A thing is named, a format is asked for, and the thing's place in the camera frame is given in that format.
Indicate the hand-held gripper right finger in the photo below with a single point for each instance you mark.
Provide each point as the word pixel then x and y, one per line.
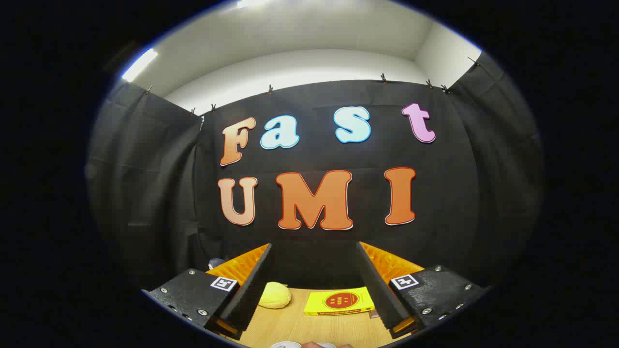
pixel 377 290

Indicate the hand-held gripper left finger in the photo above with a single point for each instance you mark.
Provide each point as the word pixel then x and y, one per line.
pixel 251 290

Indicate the white canvas shoe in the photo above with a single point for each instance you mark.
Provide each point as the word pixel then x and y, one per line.
pixel 326 345
pixel 285 344

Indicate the white book with brown spine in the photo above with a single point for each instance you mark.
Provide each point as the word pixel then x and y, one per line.
pixel 374 314

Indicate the yellow plush bun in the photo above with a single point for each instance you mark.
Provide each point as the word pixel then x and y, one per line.
pixel 275 296

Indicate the yellow book with red circle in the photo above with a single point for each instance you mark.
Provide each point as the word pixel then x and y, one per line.
pixel 338 301

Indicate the plush penguin toy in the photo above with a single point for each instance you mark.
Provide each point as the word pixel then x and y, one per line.
pixel 215 263

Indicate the row of black clips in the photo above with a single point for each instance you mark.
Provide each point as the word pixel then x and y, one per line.
pixel 383 78

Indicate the ceiling light strip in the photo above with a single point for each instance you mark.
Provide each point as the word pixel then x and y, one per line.
pixel 251 3
pixel 139 65

